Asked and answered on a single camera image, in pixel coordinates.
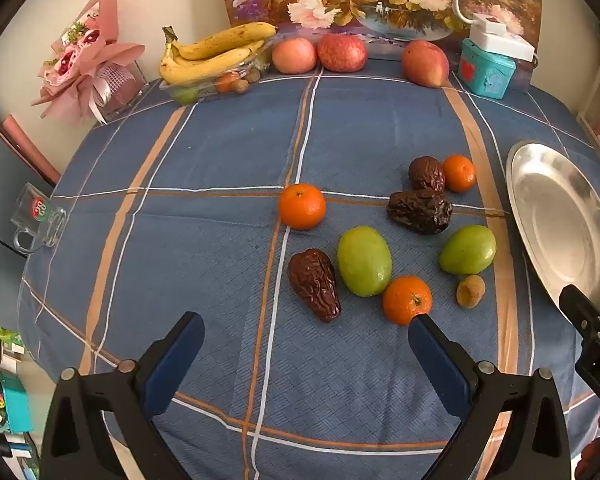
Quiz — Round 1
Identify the clear glass mug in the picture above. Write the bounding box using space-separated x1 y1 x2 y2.
10 182 68 256

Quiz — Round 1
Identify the clear plastic tray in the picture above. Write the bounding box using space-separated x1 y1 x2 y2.
159 42 276 107

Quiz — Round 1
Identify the wide dark brown date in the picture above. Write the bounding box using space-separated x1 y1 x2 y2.
386 189 454 235

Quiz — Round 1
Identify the pale pink apple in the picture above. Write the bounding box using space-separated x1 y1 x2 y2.
271 37 317 74

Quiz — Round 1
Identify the large oval green fruit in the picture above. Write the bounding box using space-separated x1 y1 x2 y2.
336 225 393 298

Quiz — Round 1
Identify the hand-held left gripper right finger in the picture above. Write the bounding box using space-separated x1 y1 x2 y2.
408 314 573 480

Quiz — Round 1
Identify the small round green fruit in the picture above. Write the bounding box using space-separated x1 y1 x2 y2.
439 224 497 275

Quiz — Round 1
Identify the blue plaid tablecloth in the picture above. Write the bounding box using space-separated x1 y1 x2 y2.
17 57 600 480

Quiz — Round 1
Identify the bunch of yellow bananas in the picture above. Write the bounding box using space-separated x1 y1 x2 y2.
159 22 279 85

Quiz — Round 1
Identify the teal storage box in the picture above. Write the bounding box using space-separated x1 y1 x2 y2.
0 377 33 433

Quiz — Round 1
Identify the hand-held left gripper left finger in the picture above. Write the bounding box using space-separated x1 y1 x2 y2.
39 311 206 480

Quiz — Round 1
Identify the pink paper bouquet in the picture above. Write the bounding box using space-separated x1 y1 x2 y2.
31 0 146 123

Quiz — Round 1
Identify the white gooseneck lamp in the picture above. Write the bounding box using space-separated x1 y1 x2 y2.
442 0 537 61

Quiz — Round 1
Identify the silver metal plate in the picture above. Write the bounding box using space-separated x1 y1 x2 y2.
506 140 600 323

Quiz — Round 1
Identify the orange tangerine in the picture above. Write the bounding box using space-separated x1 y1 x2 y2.
382 275 433 327
441 154 477 193
278 183 327 231

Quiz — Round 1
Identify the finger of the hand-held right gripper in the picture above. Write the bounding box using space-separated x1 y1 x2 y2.
559 284 600 336

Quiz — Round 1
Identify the clear glass vase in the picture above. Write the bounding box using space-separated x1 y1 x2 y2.
87 60 148 123

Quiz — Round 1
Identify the person's right hand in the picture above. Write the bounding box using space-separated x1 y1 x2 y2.
572 410 600 480

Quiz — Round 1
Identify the large red yellow apple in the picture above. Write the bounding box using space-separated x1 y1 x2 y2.
401 40 451 89

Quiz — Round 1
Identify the round dark brown date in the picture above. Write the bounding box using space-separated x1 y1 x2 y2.
408 156 446 193

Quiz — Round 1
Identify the grey cabinet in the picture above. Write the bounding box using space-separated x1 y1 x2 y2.
0 127 56 261

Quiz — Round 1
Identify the long dark brown date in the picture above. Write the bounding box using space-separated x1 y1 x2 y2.
287 248 342 324

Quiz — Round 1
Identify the teal house-shaped box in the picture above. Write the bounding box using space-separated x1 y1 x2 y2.
459 38 517 100

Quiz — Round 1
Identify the dark red apple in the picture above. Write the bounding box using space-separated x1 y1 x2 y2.
317 33 369 73

